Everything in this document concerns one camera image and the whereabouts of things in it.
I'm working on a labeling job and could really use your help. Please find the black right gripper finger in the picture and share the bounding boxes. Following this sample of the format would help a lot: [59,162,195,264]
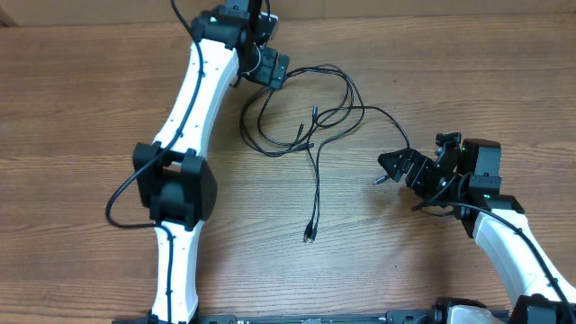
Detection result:
[378,155,415,183]
[382,148,418,165]

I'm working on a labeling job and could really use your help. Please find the black USB cable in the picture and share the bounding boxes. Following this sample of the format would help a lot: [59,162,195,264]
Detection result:
[238,64,365,245]
[314,105,411,186]

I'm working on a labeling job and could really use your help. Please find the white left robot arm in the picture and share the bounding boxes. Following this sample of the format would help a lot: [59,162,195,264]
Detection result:
[132,0,289,323]

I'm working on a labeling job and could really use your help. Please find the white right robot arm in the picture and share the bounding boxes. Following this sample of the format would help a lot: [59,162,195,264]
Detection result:
[378,133,575,323]

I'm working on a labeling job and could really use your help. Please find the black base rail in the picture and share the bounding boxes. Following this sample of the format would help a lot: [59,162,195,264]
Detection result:
[112,301,509,324]

